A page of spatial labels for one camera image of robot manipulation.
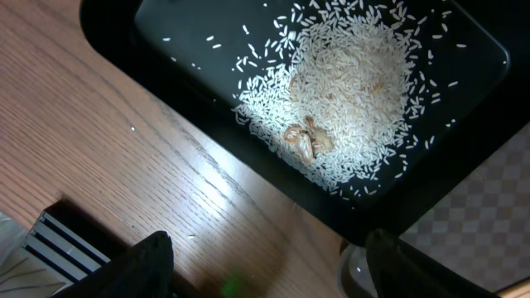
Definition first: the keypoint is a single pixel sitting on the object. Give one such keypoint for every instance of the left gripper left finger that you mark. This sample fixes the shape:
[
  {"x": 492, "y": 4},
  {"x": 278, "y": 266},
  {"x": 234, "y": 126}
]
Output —
[{"x": 143, "y": 271}]

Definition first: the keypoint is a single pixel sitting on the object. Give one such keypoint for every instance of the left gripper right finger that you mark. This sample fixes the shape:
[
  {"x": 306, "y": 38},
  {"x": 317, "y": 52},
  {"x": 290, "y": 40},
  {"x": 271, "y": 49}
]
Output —
[{"x": 399, "y": 270}]

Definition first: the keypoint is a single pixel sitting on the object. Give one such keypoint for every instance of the pile of rice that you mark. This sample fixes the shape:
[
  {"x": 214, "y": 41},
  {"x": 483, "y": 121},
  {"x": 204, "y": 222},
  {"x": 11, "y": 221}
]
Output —
[{"x": 352, "y": 67}]

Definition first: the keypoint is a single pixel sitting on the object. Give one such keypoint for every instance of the white bowl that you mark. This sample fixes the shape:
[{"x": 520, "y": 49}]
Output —
[{"x": 353, "y": 276}]

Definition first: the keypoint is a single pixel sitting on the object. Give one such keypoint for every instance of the black waste tray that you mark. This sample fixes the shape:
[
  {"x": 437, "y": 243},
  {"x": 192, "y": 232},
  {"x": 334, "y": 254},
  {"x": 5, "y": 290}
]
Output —
[{"x": 477, "y": 52}]

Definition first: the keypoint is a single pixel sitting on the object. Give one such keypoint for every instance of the brown food scrap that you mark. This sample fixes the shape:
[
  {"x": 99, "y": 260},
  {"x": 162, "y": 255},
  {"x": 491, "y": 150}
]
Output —
[{"x": 308, "y": 140}]

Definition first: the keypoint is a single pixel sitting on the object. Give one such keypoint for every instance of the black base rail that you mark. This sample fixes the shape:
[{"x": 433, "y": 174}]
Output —
[{"x": 70, "y": 243}]

